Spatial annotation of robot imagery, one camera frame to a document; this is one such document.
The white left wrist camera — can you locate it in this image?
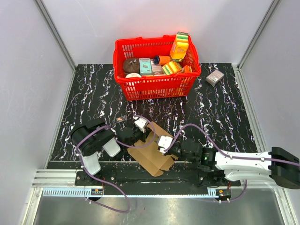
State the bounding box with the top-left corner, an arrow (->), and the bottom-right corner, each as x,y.
133,116 -> 148,133

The aluminium frame rail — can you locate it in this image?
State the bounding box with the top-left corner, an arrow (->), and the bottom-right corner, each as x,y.
31,168 -> 288,197

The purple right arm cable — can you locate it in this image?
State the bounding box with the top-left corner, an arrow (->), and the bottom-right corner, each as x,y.
164,123 -> 300,203

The yellow green sponge pack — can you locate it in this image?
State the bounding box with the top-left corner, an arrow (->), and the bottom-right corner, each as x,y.
162,61 -> 182,75

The brown cardboard box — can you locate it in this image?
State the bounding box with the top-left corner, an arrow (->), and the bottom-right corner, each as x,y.
127,122 -> 178,177

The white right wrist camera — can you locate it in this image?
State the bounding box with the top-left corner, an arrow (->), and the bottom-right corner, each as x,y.
157,135 -> 173,154

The white round lid container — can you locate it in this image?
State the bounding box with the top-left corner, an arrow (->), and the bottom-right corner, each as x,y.
125,73 -> 142,78

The orange cylindrical can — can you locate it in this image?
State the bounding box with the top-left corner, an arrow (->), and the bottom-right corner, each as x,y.
153,55 -> 172,66

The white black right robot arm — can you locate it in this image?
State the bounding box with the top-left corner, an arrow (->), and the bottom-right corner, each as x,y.
159,139 -> 300,189

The pink small food box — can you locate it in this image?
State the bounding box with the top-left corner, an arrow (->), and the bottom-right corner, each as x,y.
150,59 -> 164,75

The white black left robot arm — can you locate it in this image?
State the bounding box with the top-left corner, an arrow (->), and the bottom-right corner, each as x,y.
71,119 -> 150,185

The orange snack packet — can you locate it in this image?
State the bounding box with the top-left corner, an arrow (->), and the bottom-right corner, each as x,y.
176,65 -> 193,75

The white wrapped tissue pack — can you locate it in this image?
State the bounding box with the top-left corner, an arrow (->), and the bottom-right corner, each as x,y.
205,70 -> 224,86

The teal small carton box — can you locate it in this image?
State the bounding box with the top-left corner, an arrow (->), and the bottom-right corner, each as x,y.
139,58 -> 152,76

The small clear plastic packet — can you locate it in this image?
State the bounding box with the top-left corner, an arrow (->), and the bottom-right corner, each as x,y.
116,115 -> 127,123

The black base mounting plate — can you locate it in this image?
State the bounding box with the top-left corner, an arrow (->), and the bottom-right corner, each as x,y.
75,160 -> 242,188

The red plastic shopping basket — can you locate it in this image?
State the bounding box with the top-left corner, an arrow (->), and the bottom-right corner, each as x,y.
113,32 -> 201,101

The brown round chocolate cake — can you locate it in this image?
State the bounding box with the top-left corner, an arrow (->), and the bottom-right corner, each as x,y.
123,57 -> 140,74

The tall orange sponge box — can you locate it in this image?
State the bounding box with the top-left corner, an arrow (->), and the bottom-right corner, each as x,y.
169,32 -> 189,62

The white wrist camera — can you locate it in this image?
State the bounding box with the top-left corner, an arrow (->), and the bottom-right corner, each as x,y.
133,116 -> 148,133
157,135 -> 173,154

